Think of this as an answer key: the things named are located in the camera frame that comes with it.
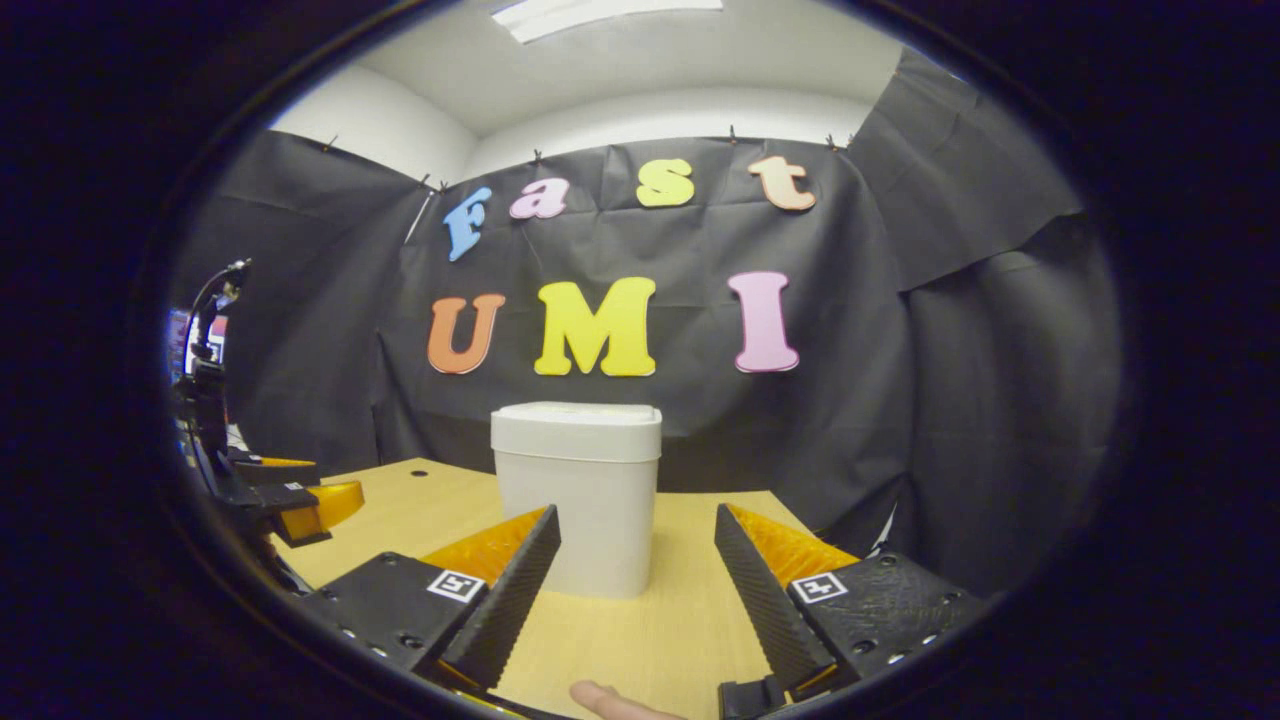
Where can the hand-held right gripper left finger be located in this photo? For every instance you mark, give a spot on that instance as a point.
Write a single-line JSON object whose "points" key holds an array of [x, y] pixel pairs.
{"points": [[510, 600]]}

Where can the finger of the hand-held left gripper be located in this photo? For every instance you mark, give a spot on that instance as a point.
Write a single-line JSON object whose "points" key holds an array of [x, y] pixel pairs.
{"points": [[280, 470], [325, 505]]}

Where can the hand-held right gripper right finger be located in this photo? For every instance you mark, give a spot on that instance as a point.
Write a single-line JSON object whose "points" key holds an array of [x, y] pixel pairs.
{"points": [[765, 600]]}

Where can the white desktop garbage bin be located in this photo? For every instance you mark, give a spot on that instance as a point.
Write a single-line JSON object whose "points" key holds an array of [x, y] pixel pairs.
{"points": [[590, 500]]}

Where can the wooden desktop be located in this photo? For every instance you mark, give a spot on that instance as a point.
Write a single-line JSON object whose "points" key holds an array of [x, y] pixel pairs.
{"points": [[680, 620]]}

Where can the computer monitor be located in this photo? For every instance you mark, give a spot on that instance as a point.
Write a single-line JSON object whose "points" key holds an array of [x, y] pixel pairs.
{"points": [[220, 345]]}

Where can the black backdrop cloth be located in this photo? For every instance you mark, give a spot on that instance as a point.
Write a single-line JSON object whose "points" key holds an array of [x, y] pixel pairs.
{"points": [[850, 400]]}

